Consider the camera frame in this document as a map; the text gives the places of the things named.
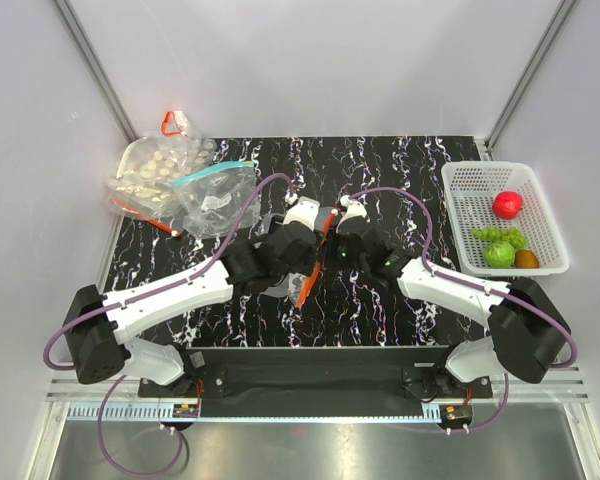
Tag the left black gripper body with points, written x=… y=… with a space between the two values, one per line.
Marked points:
x=304 y=267

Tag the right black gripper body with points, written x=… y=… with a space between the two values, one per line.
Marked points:
x=341 y=257

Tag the clear bag orange zipper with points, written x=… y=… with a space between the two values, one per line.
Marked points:
x=296 y=287

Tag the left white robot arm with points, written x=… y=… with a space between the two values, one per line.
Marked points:
x=103 y=331

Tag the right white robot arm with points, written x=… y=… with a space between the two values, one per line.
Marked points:
x=526 y=335

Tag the clear bag teal zipper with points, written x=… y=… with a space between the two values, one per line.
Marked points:
x=214 y=196

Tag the bag of round biscuits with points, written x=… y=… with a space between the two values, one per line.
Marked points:
x=141 y=184

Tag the small bag orange zipper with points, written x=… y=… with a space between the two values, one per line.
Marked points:
x=176 y=123

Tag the green round fruit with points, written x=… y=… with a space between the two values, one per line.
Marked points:
x=499 y=254

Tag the white plastic basket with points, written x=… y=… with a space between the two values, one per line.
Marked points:
x=501 y=220

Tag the green leafy vegetable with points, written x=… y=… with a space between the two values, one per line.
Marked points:
x=512 y=235

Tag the red apple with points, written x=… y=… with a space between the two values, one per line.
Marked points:
x=507 y=205

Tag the brown kiwi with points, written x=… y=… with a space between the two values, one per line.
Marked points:
x=526 y=259

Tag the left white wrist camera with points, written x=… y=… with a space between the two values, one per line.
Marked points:
x=305 y=211

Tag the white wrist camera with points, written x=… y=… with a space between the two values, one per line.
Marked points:
x=305 y=211
x=354 y=218

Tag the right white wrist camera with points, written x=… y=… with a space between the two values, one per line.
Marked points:
x=354 y=218

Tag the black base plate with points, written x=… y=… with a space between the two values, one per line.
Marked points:
x=315 y=375

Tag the right aluminium frame post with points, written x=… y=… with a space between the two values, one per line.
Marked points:
x=551 y=33

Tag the aluminium frame post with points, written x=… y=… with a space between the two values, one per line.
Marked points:
x=551 y=33
x=89 y=57

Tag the front aluminium rail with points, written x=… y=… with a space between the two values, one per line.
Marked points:
x=559 y=386

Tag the white slotted cable duct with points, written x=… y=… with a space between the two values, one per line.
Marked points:
x=276 y=412

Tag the left aluminium frame post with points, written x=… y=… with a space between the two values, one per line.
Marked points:
x=89 y=57

